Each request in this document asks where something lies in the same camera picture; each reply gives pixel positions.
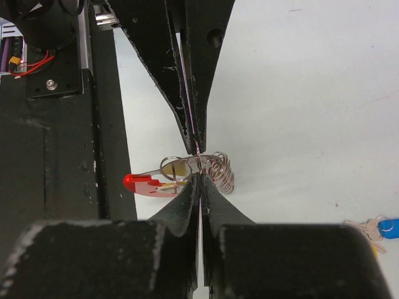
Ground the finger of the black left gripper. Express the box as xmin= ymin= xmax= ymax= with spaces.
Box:
xmin=107 ymin=1 xmax=195 ymax=154
xmin=183 ymin=1 xmax=234 ymax=153

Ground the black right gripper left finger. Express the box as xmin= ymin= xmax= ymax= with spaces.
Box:
xmin=1 ymin=175 xmax=200 ymax=298

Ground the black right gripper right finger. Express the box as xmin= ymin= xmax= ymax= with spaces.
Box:
xmin=200 ymin=175 xmax=392 ymax=298

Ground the red handled metal keyring holder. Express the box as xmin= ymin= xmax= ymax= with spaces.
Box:
xmin=123 ymin=151 xmax=234 ymax=198

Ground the yellow key tag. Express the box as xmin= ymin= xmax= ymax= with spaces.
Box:
xmin=370 ymin=243 xmax=378 ymax=258

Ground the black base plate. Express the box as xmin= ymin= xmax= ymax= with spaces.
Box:
xmin=0 ymin=0 xmax=138 ymax=225

